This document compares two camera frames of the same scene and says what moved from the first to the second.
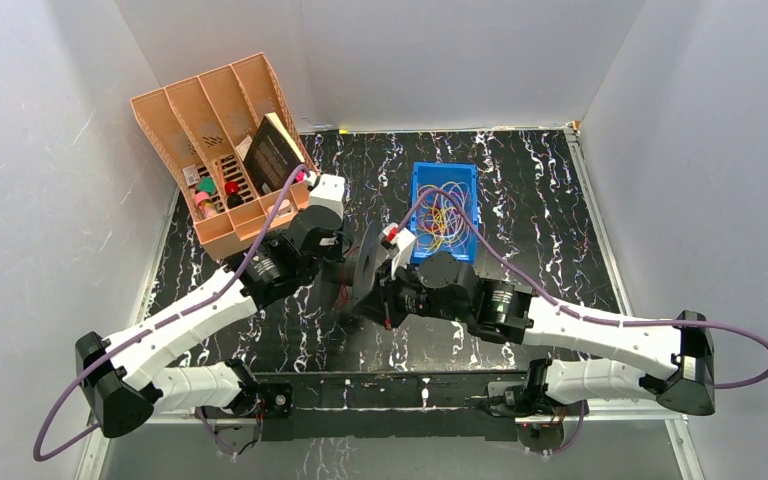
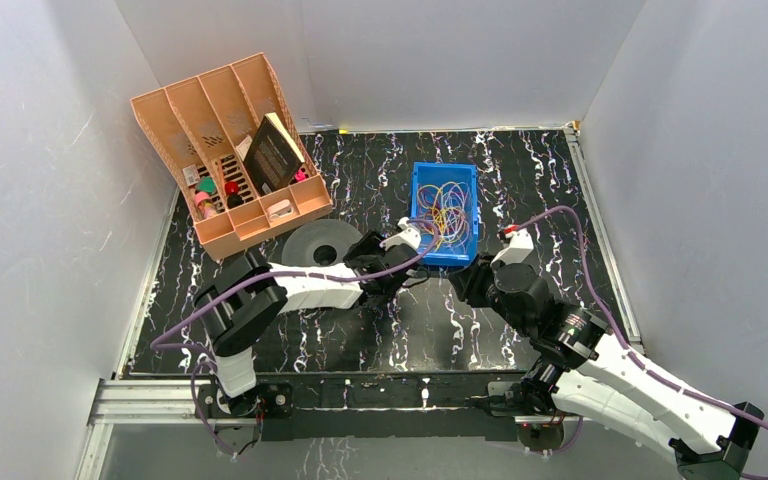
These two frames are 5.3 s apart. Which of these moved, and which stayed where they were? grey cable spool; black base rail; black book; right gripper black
Moved: right gripper black; grey cable spool
Stayed: black book; black base rail
